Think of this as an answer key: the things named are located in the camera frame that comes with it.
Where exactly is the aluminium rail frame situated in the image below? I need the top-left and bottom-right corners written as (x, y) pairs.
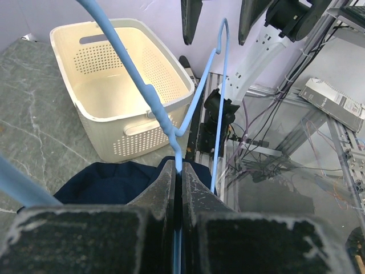
top-left (188, 1), bottom-right (364, 235)

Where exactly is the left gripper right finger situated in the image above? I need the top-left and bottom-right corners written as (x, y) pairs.
top-left (182, 163), bottom-right (355, 273)

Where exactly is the light blue wire hanger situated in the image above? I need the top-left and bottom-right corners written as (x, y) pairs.
top-left (0, 0), bottom-right (230, 274)

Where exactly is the cream plastic laundry basket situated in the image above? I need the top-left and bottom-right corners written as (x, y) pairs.
top-left (50, 19), bottom-right (195, 163)

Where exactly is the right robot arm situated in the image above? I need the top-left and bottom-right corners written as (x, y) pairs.
top-left (180, 1), bottom-right (331, 130)

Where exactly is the navy blue t shirt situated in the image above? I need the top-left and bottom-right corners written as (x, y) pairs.
top-left (17, 159), bottom-right (219, 213)

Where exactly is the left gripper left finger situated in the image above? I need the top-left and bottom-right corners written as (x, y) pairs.
top-left (1, 160), bottom-right (176, 273)

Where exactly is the small device on table edge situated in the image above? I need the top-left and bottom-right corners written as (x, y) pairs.
top-left (179, 55), bottom-right (198, 88)

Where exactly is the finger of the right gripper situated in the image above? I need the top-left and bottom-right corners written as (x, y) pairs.
top-left (181, 0), bottom-right (203, 45)
top-left (238, 0), bottom-right (272, 46)

